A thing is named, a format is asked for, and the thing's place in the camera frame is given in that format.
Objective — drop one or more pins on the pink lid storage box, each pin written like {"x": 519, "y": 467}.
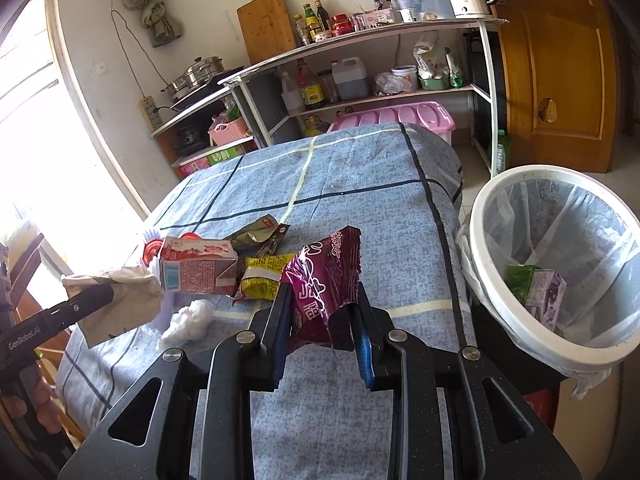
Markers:
{"x": 400, "y": 115}

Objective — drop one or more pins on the yellow snack wrapper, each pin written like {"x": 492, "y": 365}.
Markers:
{"x": 260, "y": 280}

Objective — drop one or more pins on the low white shelf rack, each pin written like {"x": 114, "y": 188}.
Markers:
{"x": 200, "y": 106}

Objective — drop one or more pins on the brass door knob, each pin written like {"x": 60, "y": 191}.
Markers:
{"x": 547, "y": 109}

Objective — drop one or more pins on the white tub blue lid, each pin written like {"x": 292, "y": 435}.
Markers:
{"x": 405, "y": 79}

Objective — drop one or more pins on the yellow label oil bottle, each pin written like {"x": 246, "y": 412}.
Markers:
{"x": 312, "y": 92}

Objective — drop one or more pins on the white trash bin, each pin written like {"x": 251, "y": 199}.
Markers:
{"x": 490, "y": 280}

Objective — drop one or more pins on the pink plastic basket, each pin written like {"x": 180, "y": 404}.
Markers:
{"x": 227, "y": 132}

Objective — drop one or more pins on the olive green wrapper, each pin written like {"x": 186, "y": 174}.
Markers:
{"x": 255, "y": 232}

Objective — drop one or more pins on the dark glass jar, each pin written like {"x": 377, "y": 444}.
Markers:
{"x": 330, "y": 87}

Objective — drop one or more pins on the dark liquid jug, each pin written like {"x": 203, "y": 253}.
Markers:
{"x": 350, "y": 82}

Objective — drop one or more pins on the pink red milk carton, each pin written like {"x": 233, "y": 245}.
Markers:
{"x": 200, "y": 265}

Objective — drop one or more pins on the clear plastic container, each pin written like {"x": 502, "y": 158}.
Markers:
{"x": 425, "y": 2}

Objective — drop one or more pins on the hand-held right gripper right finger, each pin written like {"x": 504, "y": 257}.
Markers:
{"x": 365, "y": 362}

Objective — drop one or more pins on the person's left hand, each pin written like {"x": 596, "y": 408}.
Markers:
{"x": 47, "y": 405}

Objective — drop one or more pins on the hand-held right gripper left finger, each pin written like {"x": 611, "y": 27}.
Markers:
{"x": 280, "y": 365}

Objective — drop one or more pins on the red round lid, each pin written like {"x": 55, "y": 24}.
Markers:
{"x": 150, "y": 253}

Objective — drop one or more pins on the white metal shelf rack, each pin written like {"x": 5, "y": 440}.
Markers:
{"x": 400, "y": 28}

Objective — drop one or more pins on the wooden cutting board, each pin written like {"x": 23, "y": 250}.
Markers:
{"x": 265, "y": 30}

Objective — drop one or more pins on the black induction cooker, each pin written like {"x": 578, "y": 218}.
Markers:
{"x": 195, "y": 101}

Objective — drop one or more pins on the wooden chair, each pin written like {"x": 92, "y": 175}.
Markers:
{"x": 22, "y": 265}

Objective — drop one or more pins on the red lid cup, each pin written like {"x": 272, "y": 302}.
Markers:
{"x": 190, "y": 235}

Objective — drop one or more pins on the dark soy sauce bottle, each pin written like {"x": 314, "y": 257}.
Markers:
{"x": 322, "y": 15}

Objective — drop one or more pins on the green food bag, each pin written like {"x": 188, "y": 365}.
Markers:
{"x": 455, "y": 72}

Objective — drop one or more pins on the steel steamer pot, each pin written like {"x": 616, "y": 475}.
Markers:
{"x": 200, "y": 72}

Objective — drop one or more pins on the hanging green cloth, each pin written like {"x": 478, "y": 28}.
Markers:
{"x": 160, "y": 20}

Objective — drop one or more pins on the wooden door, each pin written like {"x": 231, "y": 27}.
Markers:
{"x": 550, "y": 50}

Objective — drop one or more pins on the red lid jar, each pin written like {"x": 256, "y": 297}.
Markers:
{"x": 340, "y": 25}

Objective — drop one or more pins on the purple snack bag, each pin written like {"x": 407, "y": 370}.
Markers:
{"x": 320, "y": 285}

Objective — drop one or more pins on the purple drink carton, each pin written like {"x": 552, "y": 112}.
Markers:
{"x": 547, "y": 295}

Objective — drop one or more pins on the green packet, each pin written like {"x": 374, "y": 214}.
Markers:
{"x": 520, "y": 280}

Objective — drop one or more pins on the white food bag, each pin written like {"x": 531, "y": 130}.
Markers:
{"x": 430, "y": 60}

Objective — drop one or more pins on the green cap sauce bottle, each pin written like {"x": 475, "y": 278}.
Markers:
{"x": 312, "y": 25}

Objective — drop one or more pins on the green cardboard box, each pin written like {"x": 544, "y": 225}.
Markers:
{"x": 225, "y": 155}

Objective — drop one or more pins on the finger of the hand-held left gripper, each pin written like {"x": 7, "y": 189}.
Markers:
{"x": 80, "y": 305}

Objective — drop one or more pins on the beige paper bag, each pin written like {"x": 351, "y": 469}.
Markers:
{"x": 125, "y": 300}

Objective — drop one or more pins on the white power strip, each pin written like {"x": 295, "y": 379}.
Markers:
{"x": 149, "y": 115}

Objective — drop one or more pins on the pink utensil holder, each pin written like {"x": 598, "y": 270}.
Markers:
{"x": 377, "y": 19}

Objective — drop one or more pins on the green plastic bottle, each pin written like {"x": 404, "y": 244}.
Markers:
{"x": 501, "y": 152}

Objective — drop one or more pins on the white plastic bottle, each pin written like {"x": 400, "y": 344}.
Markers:
{"x": 291, "y": 100}

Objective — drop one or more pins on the green bowl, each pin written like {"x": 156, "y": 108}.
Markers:
{"x": 432, "y": 84}

